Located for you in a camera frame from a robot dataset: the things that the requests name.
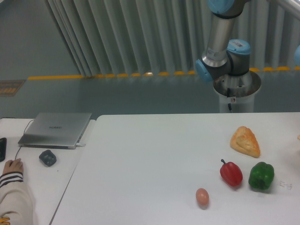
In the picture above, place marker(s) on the black phone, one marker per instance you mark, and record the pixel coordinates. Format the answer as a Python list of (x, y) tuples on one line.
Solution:
[(3, 145)]

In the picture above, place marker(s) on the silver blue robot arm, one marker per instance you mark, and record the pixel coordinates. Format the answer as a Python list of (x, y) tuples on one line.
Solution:
[(218, 39)]

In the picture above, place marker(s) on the cream striped sleeve forearm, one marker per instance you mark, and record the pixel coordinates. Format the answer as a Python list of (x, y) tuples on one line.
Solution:
[(16, 207)]

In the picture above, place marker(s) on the brown egg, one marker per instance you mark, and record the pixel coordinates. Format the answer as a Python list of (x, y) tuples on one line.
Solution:
[(202, 197)]

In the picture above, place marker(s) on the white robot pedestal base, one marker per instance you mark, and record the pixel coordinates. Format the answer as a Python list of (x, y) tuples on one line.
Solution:
[(236, 94)]

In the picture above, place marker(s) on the green bell pepper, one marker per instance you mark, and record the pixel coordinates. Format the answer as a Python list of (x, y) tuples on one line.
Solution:
[(261, 176)]

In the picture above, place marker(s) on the person's hand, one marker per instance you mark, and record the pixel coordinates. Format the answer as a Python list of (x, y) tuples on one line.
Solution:
[(13, 166)]

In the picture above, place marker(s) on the silver closed laptop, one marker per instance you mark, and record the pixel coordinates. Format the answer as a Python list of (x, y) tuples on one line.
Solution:
[(55, 130)]

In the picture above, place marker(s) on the white pleated curtain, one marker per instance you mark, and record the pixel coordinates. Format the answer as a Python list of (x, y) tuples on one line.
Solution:
[(116, 37)]

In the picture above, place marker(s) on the red bell pepper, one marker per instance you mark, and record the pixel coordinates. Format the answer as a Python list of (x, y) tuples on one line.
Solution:
[(231, 173)]

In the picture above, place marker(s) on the bread loaf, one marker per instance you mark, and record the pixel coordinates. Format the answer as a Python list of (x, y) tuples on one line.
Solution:
[(245, 142)]

